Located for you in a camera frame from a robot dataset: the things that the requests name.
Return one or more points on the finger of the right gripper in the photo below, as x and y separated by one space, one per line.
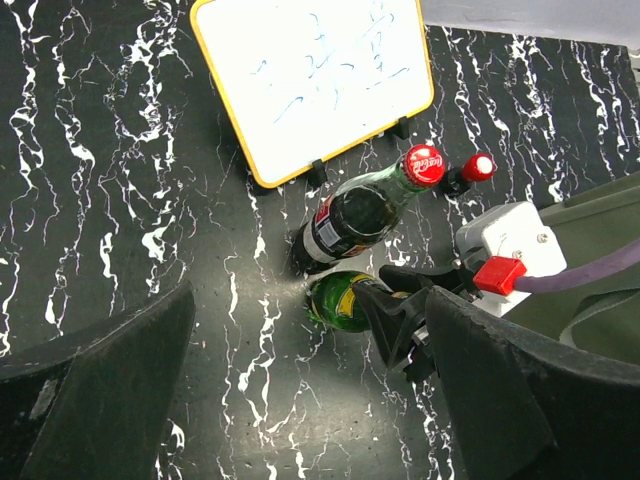
399 328

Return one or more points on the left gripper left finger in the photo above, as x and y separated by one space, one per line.
93 404

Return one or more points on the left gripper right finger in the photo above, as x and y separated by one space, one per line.
524 406

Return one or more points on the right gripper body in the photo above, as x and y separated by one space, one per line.
440 285

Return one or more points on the green perrier bottle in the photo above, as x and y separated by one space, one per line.
331 300

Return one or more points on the coca-cola glass bottle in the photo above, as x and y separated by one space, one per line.
364 209

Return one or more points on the red emergency stop button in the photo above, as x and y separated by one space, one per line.
459 180

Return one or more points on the yellow framed whiteboard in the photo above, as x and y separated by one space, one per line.
304 81

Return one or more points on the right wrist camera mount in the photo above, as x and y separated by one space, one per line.
502 243

